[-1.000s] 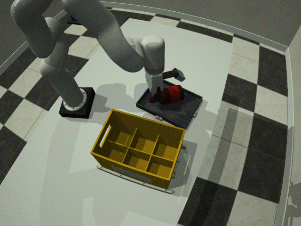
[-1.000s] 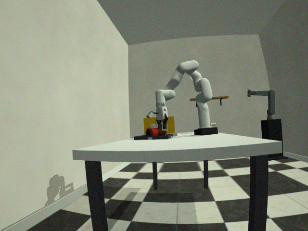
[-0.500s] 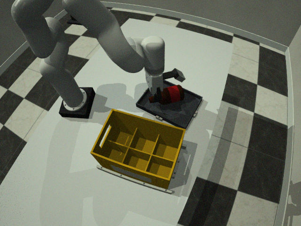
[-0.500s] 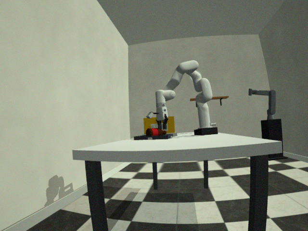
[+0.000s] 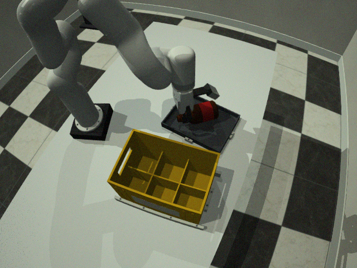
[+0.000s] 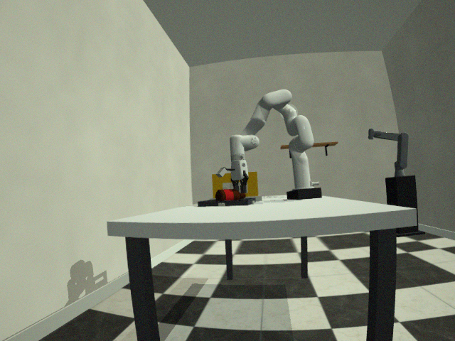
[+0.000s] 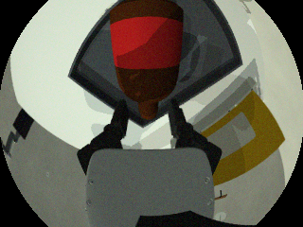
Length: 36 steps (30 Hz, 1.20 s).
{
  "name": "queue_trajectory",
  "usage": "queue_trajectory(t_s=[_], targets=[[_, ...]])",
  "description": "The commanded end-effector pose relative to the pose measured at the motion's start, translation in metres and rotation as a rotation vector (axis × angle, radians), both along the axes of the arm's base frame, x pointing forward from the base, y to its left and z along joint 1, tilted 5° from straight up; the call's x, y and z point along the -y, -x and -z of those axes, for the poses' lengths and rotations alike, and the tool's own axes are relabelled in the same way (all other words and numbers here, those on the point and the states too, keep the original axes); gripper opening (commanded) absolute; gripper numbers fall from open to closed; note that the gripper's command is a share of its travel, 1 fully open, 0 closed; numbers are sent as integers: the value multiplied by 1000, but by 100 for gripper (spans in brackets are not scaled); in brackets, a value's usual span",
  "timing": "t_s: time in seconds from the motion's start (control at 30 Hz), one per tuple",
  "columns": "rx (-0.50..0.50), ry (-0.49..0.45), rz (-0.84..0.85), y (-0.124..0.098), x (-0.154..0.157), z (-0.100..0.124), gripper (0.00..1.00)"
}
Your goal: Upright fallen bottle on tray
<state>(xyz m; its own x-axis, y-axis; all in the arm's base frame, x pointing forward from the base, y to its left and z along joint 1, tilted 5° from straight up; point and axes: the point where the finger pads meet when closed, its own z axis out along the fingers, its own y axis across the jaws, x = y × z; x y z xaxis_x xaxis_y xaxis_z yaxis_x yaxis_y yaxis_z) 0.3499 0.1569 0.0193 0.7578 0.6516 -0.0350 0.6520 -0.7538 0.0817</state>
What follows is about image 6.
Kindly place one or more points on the yellow divided crate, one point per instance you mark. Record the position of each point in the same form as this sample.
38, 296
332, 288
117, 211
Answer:
225, 182

